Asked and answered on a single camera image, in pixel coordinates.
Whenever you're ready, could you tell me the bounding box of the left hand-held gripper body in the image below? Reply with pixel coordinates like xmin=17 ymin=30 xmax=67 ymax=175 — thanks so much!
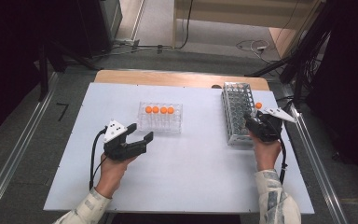
xmin=103 ymin=119 xmax=147 ymax=162

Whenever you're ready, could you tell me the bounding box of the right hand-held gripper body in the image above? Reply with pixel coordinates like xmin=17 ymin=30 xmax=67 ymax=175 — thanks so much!
xmin=247 ymin=106 xmax=298 ymax=144

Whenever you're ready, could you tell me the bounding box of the white metal tube rack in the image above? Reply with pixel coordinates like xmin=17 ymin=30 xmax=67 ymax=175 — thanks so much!
xmin=220 ymin=81 xmax=264 ymax=147

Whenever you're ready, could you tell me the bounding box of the clear plastic tube rack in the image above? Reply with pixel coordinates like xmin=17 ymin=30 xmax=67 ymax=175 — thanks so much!
xmin=137 ymin=101 xmax=184 ymax=135

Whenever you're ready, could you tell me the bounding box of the person's right hand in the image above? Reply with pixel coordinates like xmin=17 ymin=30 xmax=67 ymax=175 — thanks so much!
xmin=248 ymin=130 xmax=282 ymax=173

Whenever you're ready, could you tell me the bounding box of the person's left hand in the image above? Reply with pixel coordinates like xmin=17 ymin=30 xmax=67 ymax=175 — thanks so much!
xmin=94 ymin=153 xmax=138 ymax=200

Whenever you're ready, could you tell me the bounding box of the white board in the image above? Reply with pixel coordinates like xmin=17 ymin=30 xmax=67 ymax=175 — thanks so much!
xmin=43 ymin=82 xmax=315 ymax=216

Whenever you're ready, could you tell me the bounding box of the wooden table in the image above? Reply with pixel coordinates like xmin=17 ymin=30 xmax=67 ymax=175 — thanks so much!
xmin=93 ymin=69 xmax=270 ymax=91

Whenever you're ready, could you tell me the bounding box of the grey power strip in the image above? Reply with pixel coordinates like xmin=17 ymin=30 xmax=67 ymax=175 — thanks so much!
xmin=114 ymin=37 xmax=141 ymax=48

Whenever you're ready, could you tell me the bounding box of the black curtain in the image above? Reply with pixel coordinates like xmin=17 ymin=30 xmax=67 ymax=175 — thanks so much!
xmin=0 ymin=0 xmax=82 ymax=146
xmin=304 ymin=0 xmax=358 ymax=188

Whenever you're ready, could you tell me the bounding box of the black metal stand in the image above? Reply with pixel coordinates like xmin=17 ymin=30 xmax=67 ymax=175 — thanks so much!
xmin=37 ymin=39 xmax=101 ymax=103

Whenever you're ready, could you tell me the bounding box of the light wooden furniture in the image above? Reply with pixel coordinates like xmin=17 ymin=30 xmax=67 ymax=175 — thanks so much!
xmin=172 ymin=0 xmax=324 ymax=59

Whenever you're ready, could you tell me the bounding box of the dark cabinet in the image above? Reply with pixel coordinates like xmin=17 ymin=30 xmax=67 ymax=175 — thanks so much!
xmin=74 ymin=0 xmax=124 ymax=59

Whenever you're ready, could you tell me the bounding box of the left hand-held gripper cable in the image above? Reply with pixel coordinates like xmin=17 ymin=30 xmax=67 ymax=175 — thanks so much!
xmin=89 ymin=128 xmax=108 ymax=191

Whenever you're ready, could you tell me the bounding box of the hand-held gripper cable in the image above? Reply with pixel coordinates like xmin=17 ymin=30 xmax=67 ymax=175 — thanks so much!
xmin=277 ymin=137 xmax=289 ymax=185
xmin=89 ymin=128 xmax=108 ymax=191

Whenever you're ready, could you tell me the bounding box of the right hand-held gripper cable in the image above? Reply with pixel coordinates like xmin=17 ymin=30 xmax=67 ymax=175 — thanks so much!
xmin=277 ymin=137 xmax=289 ymax=185

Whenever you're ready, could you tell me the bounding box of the black stand with cables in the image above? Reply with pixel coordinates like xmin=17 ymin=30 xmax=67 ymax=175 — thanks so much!
xmin=245 ymin=0 xmax=334 ymax=110

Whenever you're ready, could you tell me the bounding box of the white cable with plug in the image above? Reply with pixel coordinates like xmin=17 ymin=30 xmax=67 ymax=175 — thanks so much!
xmin=235 ymin=39 xmax=275 ymax=63

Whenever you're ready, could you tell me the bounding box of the aluminium floor rail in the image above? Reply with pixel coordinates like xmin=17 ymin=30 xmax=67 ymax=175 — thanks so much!
xmin=279 ymin=83 xmax=350 ymax=224
xmin=0 ymin=72 xmax=61 ymax=224

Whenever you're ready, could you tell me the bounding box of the black hanging cable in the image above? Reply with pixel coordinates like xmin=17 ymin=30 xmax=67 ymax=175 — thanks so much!
xmin=178 ymin=0 xmax=194 ymax=50

